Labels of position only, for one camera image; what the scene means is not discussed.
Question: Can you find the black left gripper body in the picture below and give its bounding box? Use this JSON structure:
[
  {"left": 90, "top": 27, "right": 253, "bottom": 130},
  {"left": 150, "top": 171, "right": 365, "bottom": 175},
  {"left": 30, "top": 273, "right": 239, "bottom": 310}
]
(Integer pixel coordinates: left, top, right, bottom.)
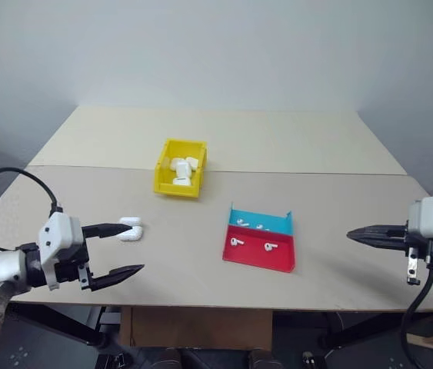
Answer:
[{"left": 53, "top": 226, "right": 96, "bottom": 292}]

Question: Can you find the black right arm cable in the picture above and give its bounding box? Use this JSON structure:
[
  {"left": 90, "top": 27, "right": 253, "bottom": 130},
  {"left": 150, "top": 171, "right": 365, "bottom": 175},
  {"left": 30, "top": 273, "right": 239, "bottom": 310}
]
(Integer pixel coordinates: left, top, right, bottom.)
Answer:
[{"left": 399, "top": 238, "right": 433, "bottom": 369}]

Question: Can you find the yellow plastic bin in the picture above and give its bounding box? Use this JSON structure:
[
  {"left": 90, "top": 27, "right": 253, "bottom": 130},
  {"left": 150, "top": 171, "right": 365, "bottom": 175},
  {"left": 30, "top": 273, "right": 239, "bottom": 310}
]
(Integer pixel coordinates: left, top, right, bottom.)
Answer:
[{"left": 152, "top": 138, "right": 208, "bottom": 201}]

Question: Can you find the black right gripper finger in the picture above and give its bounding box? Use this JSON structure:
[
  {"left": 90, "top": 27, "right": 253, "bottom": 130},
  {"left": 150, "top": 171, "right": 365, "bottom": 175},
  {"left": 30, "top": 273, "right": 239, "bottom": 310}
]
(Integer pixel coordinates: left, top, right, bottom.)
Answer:
[
  {"left": 346, "top": 224, "right": 410, "bottom": 238},
  {"left": 348, "top": 234, "right": 409, "bottom": 251}
]

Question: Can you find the blue plastic tray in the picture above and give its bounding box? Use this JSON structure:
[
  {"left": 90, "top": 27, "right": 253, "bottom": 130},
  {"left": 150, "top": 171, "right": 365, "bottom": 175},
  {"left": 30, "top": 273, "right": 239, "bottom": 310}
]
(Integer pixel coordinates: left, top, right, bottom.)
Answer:
[{"left": 228, "top": 201, "right": 295, "bottom": 237}]

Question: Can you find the dark rounded shape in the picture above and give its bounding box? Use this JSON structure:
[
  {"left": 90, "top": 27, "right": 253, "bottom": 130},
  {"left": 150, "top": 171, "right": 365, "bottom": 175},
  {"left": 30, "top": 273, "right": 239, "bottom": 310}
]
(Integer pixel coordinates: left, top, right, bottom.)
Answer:
[{"left": 150, "top": 347, "right": 246, "bottom": 369}]

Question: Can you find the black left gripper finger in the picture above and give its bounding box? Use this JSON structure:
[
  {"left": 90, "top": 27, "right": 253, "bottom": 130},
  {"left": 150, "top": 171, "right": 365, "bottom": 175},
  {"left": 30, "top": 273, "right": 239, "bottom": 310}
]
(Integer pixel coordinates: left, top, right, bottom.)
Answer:
[
  {"left": 88, "top": 264, "right": 146, "bottom": 292},
  {"left": 81, "top": 222, "right": 132, "bottom": 240}
]

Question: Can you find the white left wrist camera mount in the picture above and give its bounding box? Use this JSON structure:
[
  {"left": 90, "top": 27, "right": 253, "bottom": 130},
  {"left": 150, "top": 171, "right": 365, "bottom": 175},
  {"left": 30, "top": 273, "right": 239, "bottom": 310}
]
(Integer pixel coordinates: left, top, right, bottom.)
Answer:
[{"left": 38, "top": 211, "right": 84, "bottom": 291}]

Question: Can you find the brown cardboard box under table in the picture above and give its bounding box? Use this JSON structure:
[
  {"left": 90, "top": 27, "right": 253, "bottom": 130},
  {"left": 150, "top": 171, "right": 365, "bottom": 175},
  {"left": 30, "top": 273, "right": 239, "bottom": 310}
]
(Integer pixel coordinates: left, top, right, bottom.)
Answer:
[{"left": 119, "top": 305, "right": 274, "bottom": 351}]

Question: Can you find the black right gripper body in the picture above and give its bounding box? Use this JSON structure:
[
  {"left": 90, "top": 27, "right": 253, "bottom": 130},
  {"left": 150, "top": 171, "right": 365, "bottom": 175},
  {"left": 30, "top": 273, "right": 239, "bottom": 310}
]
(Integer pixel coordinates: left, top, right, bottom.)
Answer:
[{"left": 403, "top": 219, "right": 431, "bottom": 286}]

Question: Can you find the red plastic tray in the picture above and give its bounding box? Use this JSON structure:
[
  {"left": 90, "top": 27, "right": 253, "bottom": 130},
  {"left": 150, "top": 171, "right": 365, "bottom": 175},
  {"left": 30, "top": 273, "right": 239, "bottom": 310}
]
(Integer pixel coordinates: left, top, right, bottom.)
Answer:
[{"left": 221, "top": 224, "right": 297, "bottom": 274}]

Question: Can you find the black table leg brace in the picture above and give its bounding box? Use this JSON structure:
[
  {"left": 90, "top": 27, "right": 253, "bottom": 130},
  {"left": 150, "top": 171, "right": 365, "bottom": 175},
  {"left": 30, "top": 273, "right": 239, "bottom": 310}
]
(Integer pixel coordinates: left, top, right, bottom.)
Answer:
[{"left": 6, "top": 303, "right": 123, "bottom": 357}]

